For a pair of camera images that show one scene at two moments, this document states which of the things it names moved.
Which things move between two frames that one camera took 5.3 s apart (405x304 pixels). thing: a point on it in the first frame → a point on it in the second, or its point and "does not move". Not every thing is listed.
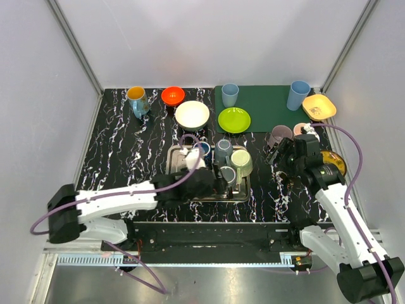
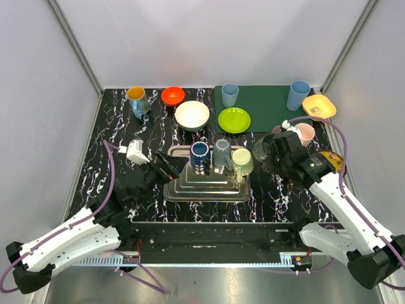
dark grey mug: x=229 y=175 → x=261 y=150
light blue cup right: x=299 y=92 does not move
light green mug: x=242 y=160 does not move
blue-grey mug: x=223 y=151 does not move
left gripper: x=217 y=183 → x=162 y=168
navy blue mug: x=205 y=150 does not move
